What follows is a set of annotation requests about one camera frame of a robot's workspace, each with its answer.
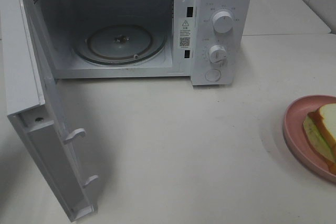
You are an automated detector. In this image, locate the pink round plate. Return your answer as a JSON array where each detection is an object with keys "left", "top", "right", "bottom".
[{"left": 282, "top": 95, "right": 335, "bottom": 183}]

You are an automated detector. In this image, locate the glass microwave turntable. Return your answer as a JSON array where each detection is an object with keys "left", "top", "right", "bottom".
[{"left": 74, "top": 24, "right": 167, "bottom": 66}]

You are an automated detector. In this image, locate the round white door button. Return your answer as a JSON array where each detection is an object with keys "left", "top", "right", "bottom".
[{"left": 205, "top": 69, "right": 221, "bottom": 82}]

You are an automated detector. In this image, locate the white microwave door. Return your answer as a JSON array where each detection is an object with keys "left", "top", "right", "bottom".
[{"left": 1, "top": 0, "right": 94, "bottom": 221}]

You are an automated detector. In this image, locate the white microwave knob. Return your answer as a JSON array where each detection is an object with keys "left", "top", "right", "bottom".
[
  {"left": 212, "top": 10, "right": 233, "bottom": 34},
  {"left": 208, "top": 45, "right": 227, "bottom": 65}
]

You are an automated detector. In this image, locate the white microwave oven body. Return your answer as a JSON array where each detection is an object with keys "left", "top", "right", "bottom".
[{"left": 40, "top": 0, "right": 250, "bottom": 86}]

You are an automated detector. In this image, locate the white warning label sticker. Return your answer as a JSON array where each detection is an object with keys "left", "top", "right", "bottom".
[{"left": 178, "top": 18, "right": 195, "bottom": 49}]

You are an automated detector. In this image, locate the white bread sandwich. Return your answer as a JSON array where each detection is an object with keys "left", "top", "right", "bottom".
[{"left": 303, "top": 103, "right": 335, "bottom": 175}]

